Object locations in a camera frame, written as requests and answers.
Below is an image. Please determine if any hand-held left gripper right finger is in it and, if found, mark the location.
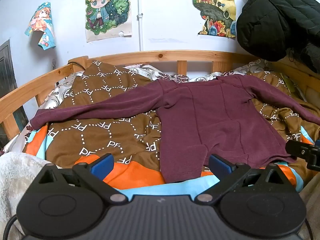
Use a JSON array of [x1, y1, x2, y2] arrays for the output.
[[195, 154, 292, 205]]

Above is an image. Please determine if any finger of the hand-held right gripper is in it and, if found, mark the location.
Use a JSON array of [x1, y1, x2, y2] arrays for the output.
[[286, 139, 320, 172]]

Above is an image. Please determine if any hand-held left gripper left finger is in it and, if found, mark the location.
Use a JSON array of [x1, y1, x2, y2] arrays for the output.
[[31, 153, 129, 205]]

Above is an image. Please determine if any maroon long-sleeve shirt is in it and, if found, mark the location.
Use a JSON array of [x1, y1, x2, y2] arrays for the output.
[[30, 76, 320, 183]]

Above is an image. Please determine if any brown patterned blanket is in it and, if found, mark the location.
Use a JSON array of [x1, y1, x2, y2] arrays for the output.
[[22, 60, 320, 193]]

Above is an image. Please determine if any yellow-green packet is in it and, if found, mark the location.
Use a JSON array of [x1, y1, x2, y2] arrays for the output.
[[281, 72, 307, 100]]

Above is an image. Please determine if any white fluffy blanket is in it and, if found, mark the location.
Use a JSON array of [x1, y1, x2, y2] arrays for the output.
[[0, 151, 60, 240]]

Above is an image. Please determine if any white floral bed sheet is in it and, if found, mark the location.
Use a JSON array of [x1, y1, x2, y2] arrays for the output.
[[0, 60, 273, 155]]

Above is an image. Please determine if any black puffer jacket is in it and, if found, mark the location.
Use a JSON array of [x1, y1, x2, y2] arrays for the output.
[[236, 0, 320, 73]]

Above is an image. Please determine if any dark window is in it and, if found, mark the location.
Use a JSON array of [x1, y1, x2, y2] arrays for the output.
[[0, 39, 28, 150]]

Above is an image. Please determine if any blond cartoon character poster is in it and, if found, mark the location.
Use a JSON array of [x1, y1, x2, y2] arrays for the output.
[[85, 0, 132, 42]]

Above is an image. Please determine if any black cable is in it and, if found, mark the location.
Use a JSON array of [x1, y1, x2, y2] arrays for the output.
[[68, 61, 87, 70]]

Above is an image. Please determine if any wooden bed frame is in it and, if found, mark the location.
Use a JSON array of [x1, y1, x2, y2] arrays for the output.
[[0, 50, 320, 140]]

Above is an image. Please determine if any white wall pipe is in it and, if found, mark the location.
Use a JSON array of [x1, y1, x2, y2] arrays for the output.
[[137, 0, 144, 52]]

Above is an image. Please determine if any curled cartoon wall poster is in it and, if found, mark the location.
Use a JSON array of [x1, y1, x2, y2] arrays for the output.
[[24, 2, 56, 51]]

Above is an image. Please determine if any colourful landscape wall poster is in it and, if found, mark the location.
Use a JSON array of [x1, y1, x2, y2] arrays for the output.
[[191, 0, 237, 38]]

